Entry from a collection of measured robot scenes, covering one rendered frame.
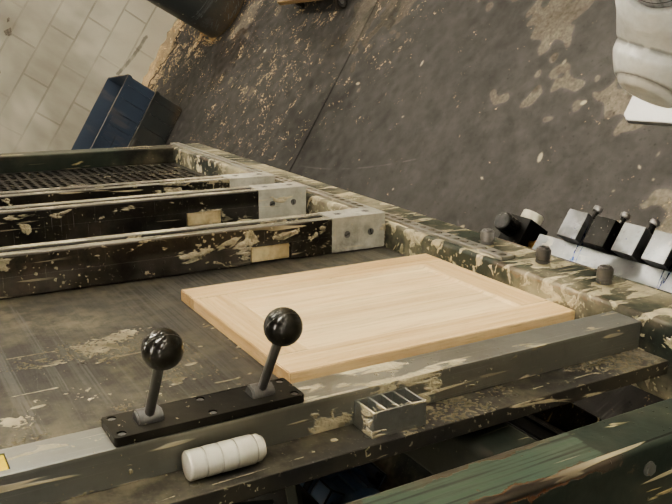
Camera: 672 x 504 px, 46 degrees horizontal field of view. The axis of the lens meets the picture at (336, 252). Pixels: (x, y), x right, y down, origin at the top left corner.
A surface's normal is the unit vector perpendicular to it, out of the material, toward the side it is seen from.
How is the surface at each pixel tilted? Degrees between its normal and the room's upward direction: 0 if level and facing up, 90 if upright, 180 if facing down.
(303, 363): 58
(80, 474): 90
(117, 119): 90
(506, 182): 0
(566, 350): 90
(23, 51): 90
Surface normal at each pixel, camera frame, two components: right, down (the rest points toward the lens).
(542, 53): -0.72, -0.41
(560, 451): 0.02, -0.96
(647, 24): -0.70, 0.53
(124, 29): 0.53, 0.20
